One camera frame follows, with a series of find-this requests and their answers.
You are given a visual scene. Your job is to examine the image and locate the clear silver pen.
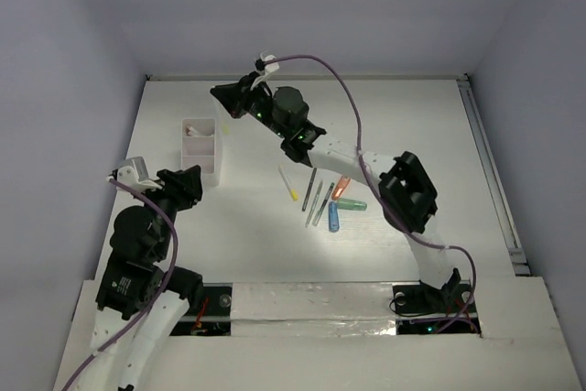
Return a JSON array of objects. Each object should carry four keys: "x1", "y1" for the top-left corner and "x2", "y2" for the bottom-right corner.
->
[{"x1": 305, "y1": 179, "x2": 323, "y2": 228}]

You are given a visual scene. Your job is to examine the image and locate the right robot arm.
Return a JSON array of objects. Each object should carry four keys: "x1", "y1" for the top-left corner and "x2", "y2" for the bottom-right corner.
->
[{"x1": 211, "y1": 73, "x2": 461, "y2": 310}]

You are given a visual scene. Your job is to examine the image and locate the white pen orange cap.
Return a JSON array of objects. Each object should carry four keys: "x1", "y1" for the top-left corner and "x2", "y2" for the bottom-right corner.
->
[{"x1": 189, "y1": 125, "x2": 214, "y2": 138}]

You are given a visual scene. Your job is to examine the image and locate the blue translucent eraser case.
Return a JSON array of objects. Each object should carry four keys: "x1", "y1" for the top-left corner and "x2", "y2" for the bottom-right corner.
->
[{"x1": 328, "y1": 201, "x2": 340, "y2": 233}]

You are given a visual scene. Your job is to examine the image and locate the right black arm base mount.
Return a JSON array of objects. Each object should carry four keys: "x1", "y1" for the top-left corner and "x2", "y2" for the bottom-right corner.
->
[{"x1": 389, "y1": 283, "x2": 481, "y2": 336}]

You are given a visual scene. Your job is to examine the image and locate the orange translucent eraser case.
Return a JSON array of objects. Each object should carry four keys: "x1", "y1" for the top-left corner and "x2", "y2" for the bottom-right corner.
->
[{"x1": 331, "y1": 176, "x2": 351, "y2": 201}]

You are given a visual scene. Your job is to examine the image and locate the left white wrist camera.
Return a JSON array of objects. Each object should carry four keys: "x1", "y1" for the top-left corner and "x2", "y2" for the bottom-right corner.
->
[{"x1": 107, "y1": 157, "x2": 163, "y2": 192}]

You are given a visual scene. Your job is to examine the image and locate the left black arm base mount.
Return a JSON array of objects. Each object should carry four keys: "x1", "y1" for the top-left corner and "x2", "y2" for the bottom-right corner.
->
[{"x1": 170, "y1": 283, "x2": 233, "y2": 337}]

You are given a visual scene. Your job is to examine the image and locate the green translucent eraser case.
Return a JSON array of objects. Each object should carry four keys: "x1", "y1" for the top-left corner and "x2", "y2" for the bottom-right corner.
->
[{"x1": 336, "y1": 198, "x2": 367, "y2": 212}]

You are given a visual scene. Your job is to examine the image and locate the white pen yellow tip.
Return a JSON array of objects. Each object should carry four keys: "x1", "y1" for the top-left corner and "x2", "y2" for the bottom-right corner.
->
[{"x1": 277, "y1": 166, "x2": 298, "y2": 201}]

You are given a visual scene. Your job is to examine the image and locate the green dark pen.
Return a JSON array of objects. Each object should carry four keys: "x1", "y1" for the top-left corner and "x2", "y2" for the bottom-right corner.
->
[{"x1": 312, "y1": 182, "x2": 335, "y2": 227}]

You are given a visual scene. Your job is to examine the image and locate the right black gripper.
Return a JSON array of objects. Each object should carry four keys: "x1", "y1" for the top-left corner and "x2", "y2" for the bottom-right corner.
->
[{"x1": 212, "y1": 71, "x2": 288, "y2": 139}]

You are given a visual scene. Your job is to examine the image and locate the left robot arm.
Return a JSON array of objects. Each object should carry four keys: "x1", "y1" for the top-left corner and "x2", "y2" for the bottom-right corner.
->
[{"x1": 64, "y1": 157, "x2": 203, "y2": 390}]

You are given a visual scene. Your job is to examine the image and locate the dark grey pen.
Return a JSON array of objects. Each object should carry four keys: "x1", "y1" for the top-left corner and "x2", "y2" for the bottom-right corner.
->
[{"x1": 301, "y1": 168, "x2": 317, "y2": 212}]

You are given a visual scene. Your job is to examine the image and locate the translucent pink pen holder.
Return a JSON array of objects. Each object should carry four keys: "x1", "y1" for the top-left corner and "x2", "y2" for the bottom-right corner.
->
[{"x1": 180, "y1": 117, "x2": 223, "y2": 188}]

